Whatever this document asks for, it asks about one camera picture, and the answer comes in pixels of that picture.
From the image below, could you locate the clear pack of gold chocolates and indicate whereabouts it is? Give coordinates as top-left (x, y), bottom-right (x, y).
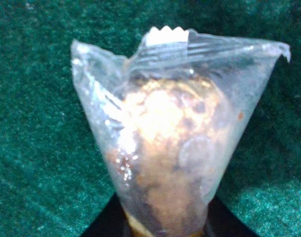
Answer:
top-left (71, 26), bottom-right (291, 237)

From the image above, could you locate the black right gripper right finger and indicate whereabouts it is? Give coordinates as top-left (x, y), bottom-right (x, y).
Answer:
top-left (206, 196), bottom-right (255, 237)

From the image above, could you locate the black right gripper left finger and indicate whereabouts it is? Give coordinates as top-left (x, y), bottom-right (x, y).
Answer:
top-left (80, 194), bottom-right (130, 237)

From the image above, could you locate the green velvet table cloth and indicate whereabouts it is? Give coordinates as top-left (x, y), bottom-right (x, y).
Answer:
top-left (0, 0), bottom-right (301, 237)

